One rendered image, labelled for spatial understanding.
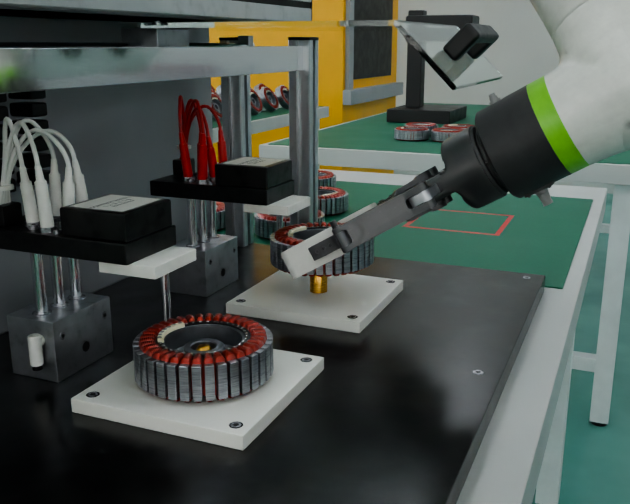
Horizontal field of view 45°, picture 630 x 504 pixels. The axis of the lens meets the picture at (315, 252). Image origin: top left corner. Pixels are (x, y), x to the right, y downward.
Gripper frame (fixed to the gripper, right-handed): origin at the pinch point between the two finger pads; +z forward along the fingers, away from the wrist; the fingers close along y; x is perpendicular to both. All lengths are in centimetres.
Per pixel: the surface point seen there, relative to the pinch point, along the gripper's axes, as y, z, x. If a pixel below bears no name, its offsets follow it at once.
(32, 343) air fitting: -28.9, 13.5, 4.7
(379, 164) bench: 133, 38, 9
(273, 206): -2.9, 1.7, 6.1
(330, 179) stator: 68, 25, 9
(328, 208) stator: 48, 19, 4
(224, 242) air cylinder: 0.8, 11.6, 5.5
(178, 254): -23.2, 0.6, 5.5
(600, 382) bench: 137, 12, -74
